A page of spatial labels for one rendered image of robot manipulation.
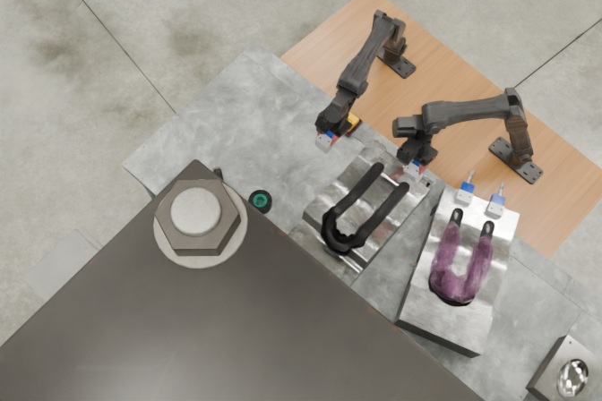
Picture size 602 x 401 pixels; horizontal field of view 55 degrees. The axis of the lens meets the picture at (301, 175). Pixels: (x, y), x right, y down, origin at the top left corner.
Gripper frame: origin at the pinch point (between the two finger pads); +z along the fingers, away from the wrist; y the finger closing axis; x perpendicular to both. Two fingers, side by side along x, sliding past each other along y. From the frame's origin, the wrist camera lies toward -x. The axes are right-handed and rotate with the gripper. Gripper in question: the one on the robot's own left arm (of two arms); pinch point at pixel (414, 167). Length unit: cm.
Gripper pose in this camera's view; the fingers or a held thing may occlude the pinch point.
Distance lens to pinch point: 195.1
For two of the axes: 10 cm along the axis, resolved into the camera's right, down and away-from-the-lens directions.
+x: 6.8, -5.0, 5.3
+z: -0.6, 6.9, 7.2
